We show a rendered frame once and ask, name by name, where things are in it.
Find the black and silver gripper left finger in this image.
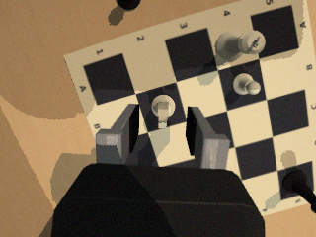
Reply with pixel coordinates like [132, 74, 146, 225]
[95, 104, 139, 165]

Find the black and cream chessboard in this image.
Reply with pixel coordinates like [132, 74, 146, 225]
[63, 0, 316, 216]

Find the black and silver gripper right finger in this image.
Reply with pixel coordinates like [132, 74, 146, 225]
[186, 107, 230, 170]

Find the white pawn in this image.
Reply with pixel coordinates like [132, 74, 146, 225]
[232, 73, 261, 95]

